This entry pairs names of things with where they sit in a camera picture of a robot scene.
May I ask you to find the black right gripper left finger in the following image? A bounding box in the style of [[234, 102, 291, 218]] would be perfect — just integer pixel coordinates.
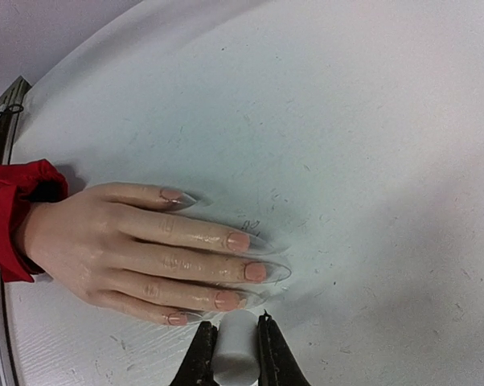
[[171, 321, 218, 386]]

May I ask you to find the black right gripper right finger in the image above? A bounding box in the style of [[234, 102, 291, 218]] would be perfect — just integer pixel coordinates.
[[257, 311, 310, 386]]

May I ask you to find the white nail polish cap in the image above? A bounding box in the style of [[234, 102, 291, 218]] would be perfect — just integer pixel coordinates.
[[211, 310, 260, 386]]

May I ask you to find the red sleeved forearm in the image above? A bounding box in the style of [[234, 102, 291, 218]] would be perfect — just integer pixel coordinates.
[[0, 159, 68, 283]]

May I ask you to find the mannequin hand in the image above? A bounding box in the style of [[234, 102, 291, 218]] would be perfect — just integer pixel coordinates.
[[13, 183, 291, 326]]

